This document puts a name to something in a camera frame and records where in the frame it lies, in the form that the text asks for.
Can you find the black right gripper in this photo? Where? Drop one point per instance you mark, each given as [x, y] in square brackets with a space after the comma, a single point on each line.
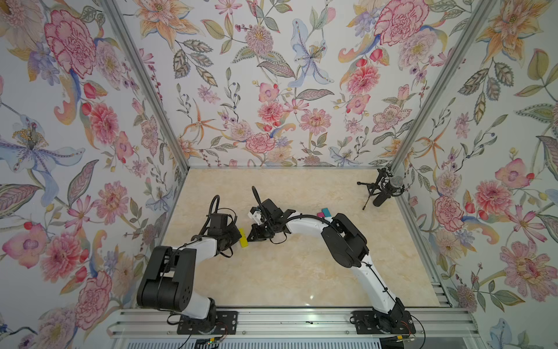
[257, 235]

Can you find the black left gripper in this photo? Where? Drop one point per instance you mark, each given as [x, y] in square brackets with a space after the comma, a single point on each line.
[237, 235]

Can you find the yellow green block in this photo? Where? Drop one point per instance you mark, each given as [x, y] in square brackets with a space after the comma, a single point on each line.
[243, 240]

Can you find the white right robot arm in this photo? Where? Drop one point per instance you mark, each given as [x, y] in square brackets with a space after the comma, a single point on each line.
[348, 247]

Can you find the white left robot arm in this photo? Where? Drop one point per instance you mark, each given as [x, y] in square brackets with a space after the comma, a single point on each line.
[168, 281]

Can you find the teal long block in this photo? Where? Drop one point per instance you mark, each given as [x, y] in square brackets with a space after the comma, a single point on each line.
[326, 212]

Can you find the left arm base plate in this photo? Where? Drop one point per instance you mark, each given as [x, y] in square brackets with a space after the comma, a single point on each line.
[219, 323]

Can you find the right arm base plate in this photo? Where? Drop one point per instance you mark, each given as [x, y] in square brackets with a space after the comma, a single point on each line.
[373, 322]

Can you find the aluminium frame rail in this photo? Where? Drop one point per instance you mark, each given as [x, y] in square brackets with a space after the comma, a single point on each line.
[318, 323]

